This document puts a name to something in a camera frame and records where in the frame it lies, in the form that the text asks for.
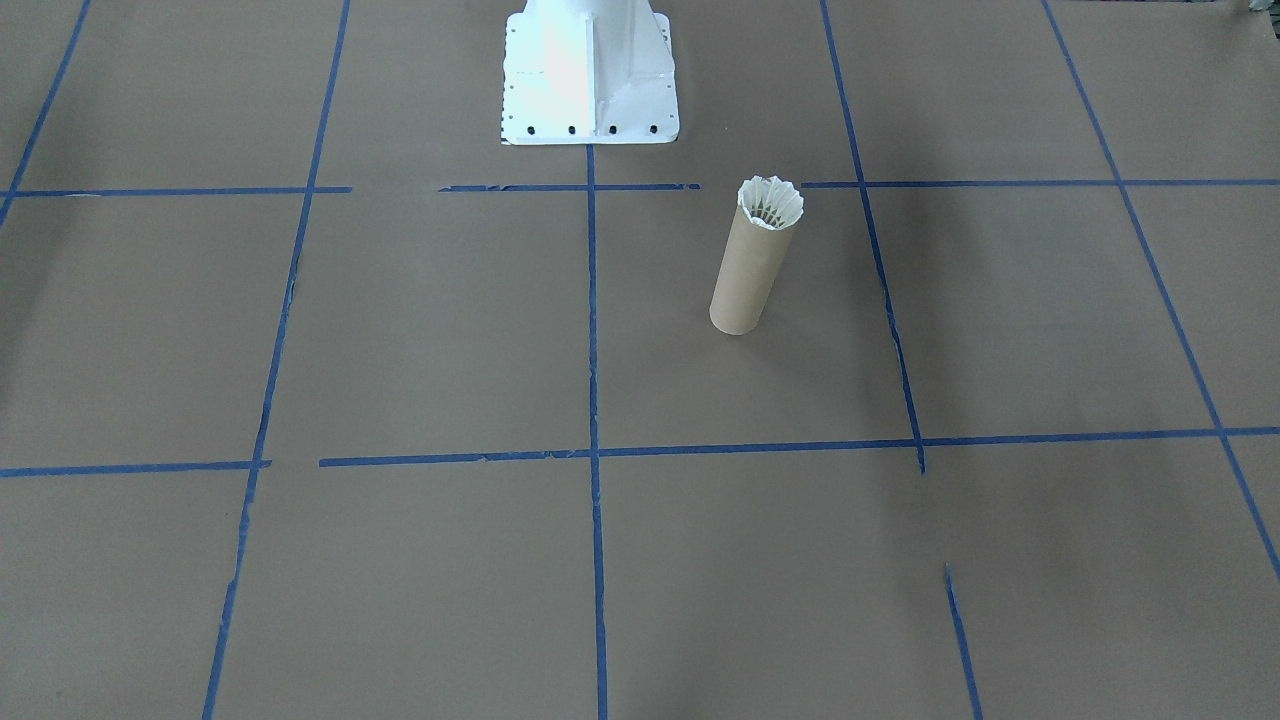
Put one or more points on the brown cardboard tube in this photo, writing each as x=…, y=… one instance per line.
x=745, y=290

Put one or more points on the white column stand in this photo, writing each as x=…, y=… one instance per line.
x=590, y=70

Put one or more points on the white feather shuttlecock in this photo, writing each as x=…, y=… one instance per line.
x=770, y=205

